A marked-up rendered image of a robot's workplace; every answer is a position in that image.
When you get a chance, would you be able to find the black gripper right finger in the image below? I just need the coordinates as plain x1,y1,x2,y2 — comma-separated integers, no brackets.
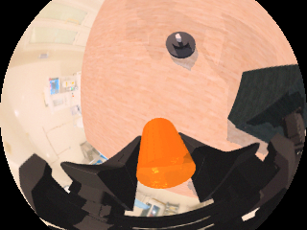
177,131,260,203

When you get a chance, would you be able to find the orange knob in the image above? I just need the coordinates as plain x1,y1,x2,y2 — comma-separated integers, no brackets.
137,118,196,189

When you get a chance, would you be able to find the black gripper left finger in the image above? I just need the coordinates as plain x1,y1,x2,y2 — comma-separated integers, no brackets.
60,135,142,212

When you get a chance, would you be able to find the dark grey round pedestal with silver shaft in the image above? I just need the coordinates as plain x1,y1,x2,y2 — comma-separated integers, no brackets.
165,31,196,58

